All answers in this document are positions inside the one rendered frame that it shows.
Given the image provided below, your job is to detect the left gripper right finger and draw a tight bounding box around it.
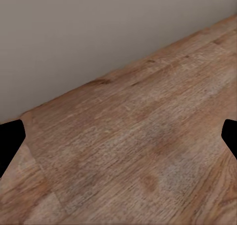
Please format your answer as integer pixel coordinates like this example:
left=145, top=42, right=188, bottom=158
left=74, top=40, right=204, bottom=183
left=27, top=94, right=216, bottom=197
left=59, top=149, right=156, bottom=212
left=221, top=119, right=237, bottom=159

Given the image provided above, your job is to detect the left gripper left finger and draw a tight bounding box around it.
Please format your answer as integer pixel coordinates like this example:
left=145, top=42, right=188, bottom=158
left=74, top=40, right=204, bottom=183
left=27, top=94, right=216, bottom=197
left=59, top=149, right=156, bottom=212
left=0, top=119, right=26, bottom=178

